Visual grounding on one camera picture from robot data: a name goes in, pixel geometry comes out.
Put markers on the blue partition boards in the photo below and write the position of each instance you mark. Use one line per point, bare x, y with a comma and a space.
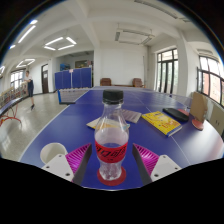
73, 78

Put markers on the beige cabinet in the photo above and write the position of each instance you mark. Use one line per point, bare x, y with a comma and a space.
218, 120

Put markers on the low blue-edged barrier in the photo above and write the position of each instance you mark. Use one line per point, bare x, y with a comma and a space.
71, 95

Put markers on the grey-purple book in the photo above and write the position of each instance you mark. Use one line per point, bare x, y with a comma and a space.
132, 116

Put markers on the clear red-labelled drink bottle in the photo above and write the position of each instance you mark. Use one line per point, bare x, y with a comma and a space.
111, 140

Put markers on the grey rectangular ceiling fixture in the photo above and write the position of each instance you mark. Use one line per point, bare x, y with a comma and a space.
163, 10

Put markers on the tall dark-framed window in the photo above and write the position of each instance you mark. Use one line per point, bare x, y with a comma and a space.
166, 71

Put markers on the blue table with red legs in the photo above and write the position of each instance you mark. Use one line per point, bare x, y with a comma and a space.
10, 104

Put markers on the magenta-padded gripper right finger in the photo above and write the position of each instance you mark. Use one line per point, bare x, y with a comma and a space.
166, 165

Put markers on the small bright window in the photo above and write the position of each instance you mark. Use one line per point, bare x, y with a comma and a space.
16, 79

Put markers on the black pouch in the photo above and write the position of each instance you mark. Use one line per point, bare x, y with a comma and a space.
175, 114

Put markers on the square-shaped ceiling light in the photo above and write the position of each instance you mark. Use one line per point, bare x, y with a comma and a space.
66, 47
30, 62

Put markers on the wide dark-framed window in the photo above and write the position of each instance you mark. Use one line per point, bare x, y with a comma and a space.
213, 81

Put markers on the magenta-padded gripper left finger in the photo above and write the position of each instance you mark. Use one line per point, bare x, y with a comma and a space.
55, 165

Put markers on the shelf unit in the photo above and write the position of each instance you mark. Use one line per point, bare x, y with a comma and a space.
13, 93

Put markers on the flat round red coaster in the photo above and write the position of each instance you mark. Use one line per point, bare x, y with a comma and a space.
111, 182

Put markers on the brown chair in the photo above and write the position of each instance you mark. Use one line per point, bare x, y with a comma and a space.
137, 82
105, 82

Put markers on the dark door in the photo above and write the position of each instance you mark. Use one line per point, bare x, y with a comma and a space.
45, 79

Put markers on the white cup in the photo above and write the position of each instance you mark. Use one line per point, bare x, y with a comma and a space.
51, 151

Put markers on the person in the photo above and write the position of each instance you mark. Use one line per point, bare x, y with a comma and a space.
30, 86

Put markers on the brown cardboard box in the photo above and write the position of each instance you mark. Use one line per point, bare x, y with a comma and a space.
199, 106

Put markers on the ceiling air conditioner unit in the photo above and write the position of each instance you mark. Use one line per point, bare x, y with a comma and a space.
135, 37

